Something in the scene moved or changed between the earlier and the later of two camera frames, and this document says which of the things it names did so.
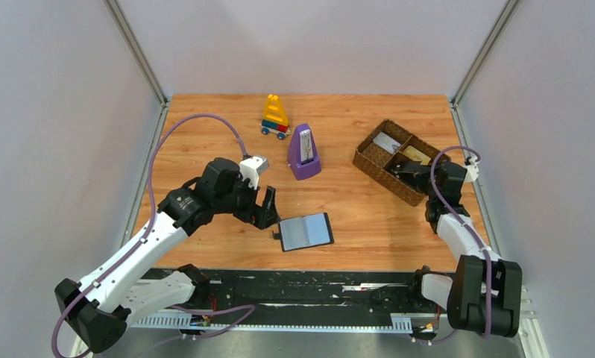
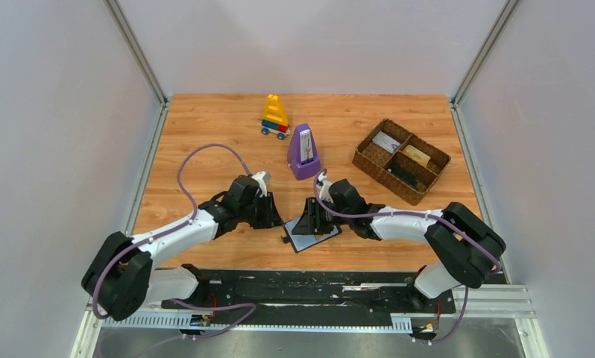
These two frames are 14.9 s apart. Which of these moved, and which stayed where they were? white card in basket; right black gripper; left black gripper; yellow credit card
Moved: right black gripper
Stayed: white card in basket; left black gripper; yellow credit card
